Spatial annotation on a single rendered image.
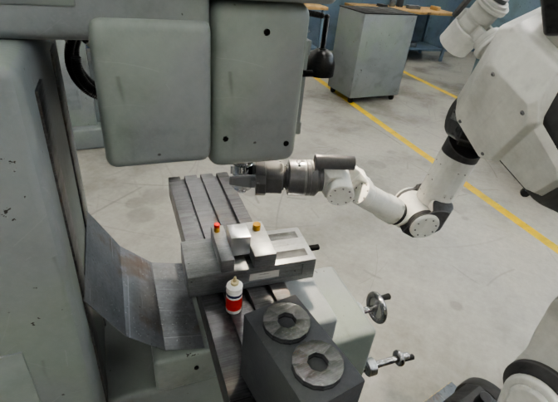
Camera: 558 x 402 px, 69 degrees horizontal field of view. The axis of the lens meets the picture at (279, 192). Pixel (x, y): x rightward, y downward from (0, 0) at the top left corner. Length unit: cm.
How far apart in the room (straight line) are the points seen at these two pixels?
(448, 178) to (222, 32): 63
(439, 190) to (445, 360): 142
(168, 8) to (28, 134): 28
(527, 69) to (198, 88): 52
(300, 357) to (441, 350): 171
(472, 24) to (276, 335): 67
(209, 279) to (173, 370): 23
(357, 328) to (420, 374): 95
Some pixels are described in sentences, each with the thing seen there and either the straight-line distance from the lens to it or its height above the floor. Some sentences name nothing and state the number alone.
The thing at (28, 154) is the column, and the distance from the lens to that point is 66.
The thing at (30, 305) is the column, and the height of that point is 116.
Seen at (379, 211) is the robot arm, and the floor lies 116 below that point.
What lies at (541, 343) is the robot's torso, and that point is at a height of 112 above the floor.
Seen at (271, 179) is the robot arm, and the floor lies 125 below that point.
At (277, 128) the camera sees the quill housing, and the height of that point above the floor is 140.
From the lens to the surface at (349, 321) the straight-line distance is 137.
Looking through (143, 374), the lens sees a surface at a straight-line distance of 123.
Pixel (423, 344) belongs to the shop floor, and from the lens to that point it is 239.
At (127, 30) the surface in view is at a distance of 71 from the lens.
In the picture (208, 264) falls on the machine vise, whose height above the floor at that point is 99.
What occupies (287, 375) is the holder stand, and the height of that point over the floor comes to 111.
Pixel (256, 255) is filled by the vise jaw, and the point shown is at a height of 103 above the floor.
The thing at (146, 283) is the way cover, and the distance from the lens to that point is 120.
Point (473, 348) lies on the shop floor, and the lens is 250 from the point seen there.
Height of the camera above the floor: 172
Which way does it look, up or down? 32 degrees down
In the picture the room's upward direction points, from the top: 6 degrees clockwise
